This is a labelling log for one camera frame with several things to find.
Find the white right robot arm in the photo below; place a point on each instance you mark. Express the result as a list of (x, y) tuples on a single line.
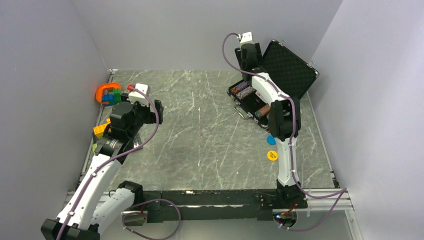
[(282, 120)]

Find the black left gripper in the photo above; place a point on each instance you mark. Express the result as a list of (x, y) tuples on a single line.
[(151, 116)]

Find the yellow dealer button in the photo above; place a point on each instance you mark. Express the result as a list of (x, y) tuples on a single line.
[(272, 155)]

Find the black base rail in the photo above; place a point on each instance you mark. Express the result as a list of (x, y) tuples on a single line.
[(161, 210)]

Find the aluminium frame rail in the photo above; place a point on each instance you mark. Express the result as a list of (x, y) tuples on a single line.
[(316, 200)]

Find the blue orange ten chip stack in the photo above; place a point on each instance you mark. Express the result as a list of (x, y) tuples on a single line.
[(244, 93)]

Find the blue round button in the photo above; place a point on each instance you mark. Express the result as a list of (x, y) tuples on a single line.
[(271, 140)]

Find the black poker chip case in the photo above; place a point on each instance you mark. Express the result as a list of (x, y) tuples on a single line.
[(288, 71)]

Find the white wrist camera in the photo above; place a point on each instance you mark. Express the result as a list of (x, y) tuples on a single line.
[(138, 93), (246, 38)]

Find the purple poker chip stack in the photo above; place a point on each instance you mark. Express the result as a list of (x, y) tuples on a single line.
[(240, 87)]

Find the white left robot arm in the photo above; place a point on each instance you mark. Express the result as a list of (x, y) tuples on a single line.
[(82, 218)]

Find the perforated metal plate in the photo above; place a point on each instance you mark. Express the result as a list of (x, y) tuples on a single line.
[(137, 142)]

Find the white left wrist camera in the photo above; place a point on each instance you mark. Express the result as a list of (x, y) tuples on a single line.
[(138, 93)]

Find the green toy block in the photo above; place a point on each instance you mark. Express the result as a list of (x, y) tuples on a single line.
[(117, 95)]

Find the blue toy block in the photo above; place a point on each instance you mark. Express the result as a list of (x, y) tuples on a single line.
[(107, 98)]

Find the yellow toy block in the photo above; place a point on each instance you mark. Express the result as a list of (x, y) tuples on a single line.
[(99, 130)]

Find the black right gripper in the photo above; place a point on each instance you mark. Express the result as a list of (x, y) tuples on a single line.
[(259, 55)]

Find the red poker chip stack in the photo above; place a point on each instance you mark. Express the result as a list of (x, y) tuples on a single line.
[(265, 110)]

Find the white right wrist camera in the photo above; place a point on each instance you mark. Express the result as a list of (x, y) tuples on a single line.
[(246, 38)]

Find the orange plastic bowl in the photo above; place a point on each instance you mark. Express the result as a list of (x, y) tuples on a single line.
[(104, 89)]

